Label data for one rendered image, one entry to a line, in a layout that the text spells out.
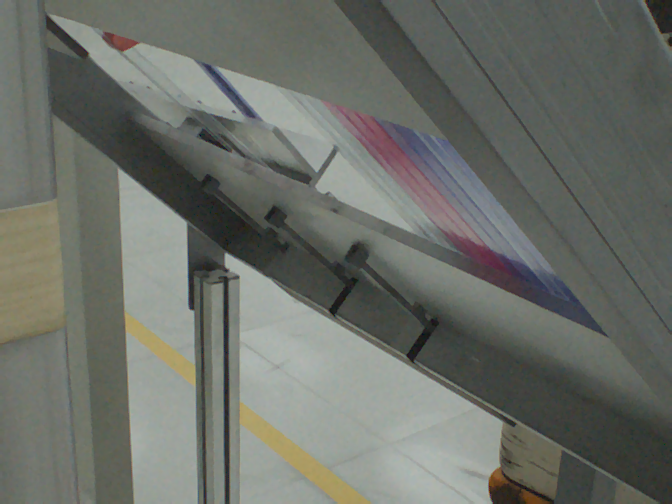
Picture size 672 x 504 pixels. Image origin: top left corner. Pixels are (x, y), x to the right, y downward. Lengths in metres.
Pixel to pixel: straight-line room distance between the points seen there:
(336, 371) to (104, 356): 1.07
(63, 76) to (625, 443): 0.57
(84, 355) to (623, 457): 0.74
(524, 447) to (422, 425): 0.45
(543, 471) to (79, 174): 0.90
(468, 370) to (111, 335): 0.59
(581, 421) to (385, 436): 1.31
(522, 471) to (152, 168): 0.93
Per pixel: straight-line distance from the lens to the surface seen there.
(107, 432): 1.32
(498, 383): 0.78
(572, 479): 1.36
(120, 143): 0.96
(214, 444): 1.18
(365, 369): 2.27
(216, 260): 1.13
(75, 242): 1.20
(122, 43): 0.84
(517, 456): 1.68
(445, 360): 0.82
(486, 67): 0.24
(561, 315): 0.55
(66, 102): 0.93
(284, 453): 1.96
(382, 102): 0.41
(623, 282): 0.31
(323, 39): 0.39
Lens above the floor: 1.07
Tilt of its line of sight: 21 degrees down
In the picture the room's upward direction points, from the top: 2 degrees clockwise
